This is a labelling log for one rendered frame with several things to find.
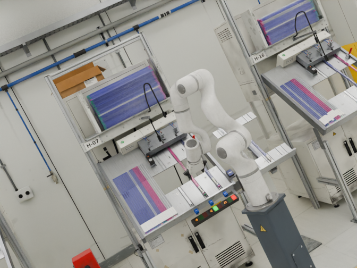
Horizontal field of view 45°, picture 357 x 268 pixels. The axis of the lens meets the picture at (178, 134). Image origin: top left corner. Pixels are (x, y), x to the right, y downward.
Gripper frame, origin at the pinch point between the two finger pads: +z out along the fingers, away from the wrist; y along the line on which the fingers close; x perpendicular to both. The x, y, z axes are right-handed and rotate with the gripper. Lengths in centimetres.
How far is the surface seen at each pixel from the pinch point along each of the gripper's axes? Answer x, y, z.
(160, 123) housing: 57, 5, 8
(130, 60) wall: 206, 41, 71
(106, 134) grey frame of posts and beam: 66, -34, 2
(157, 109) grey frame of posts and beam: 65, 8, 2
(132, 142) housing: 54, -21, 9
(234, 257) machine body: -31, 6, 77
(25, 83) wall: 222, -66, 54
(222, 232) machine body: -17, 6, 62
